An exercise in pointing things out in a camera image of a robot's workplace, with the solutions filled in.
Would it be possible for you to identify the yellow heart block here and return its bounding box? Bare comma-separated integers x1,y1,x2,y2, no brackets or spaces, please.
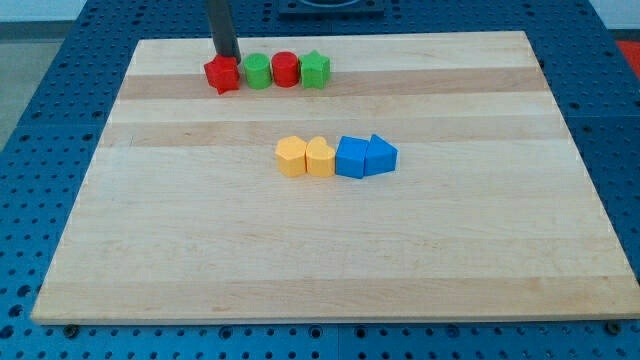
306,136,336,177

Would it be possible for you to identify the green cylinder block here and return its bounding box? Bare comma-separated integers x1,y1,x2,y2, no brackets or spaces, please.
243,53,272,90

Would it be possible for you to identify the red star block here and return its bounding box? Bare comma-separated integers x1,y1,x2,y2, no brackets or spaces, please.
203,55,240,94

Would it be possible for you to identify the blue triangular prism block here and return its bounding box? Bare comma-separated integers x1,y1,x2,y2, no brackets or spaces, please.
364,134,398,176

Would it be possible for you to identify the yellow hexagon block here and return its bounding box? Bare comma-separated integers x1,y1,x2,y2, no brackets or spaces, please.
275,136,307,177

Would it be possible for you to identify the blue cube block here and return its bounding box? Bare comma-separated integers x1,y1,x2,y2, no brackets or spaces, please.
335,136,369,179

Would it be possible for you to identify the light wooden board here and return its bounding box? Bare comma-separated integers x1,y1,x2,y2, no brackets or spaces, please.
31,31,639,325

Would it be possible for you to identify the red cylinder block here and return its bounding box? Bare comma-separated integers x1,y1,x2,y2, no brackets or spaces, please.
271,51,300,88

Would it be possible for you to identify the green star block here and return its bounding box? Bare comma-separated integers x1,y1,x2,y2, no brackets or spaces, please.
299,50,331,89

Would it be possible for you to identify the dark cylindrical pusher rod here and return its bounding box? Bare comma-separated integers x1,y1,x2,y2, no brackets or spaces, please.
204,0,241,64

